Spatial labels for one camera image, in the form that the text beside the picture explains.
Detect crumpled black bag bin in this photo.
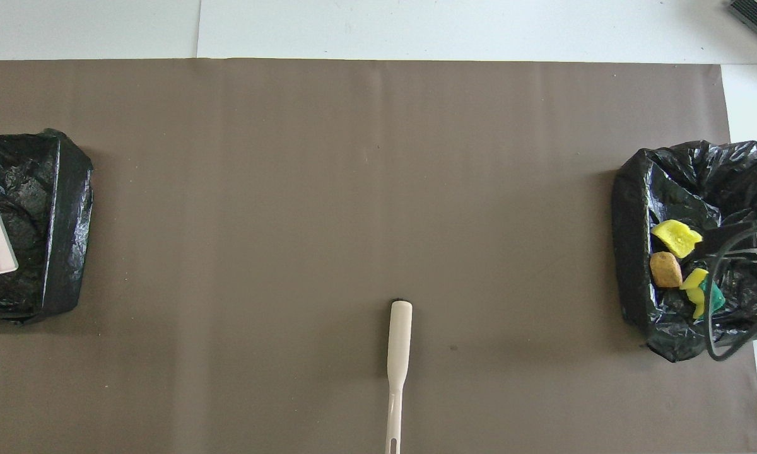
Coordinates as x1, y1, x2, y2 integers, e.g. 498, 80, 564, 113
611, 139, 757, 363

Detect yellow sponge piece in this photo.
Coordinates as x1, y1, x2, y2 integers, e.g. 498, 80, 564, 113
652, 219, 703, 259

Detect brown cork-like piece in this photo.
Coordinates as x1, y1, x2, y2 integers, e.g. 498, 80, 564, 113
649, 252, 683, 289

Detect yellow and green sponge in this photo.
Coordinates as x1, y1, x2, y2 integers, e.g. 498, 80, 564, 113
680, 268, 726, 320

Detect boxy black bag bin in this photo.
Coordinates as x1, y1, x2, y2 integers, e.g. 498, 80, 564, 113
0, 129, 95, 325

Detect beige hand brush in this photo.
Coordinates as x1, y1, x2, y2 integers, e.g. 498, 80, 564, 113
385, 300, 414, 454

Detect brown paper table mat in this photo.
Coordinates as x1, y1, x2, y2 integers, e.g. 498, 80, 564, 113
0, 59, 757, 454

